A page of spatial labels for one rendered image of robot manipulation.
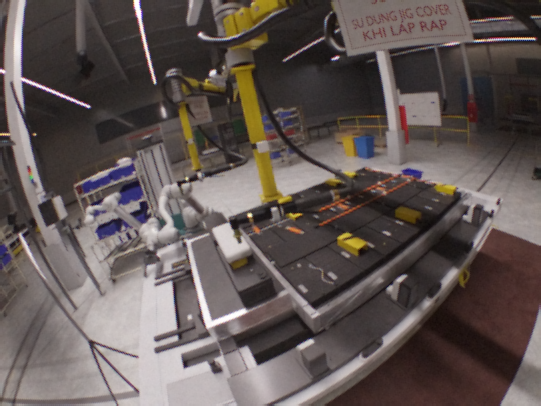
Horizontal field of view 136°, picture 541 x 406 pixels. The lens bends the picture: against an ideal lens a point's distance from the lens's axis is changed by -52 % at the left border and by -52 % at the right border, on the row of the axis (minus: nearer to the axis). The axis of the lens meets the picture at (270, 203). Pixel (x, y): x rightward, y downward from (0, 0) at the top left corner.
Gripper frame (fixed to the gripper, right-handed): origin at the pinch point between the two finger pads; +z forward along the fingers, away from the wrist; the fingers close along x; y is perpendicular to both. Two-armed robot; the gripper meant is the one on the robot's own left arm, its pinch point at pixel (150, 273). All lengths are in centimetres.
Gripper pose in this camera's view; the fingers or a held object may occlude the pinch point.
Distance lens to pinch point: 179.7
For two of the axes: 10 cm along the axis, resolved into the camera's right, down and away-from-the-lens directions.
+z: 1.6, 8.1, -5.6
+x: -9.8, 2.1, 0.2
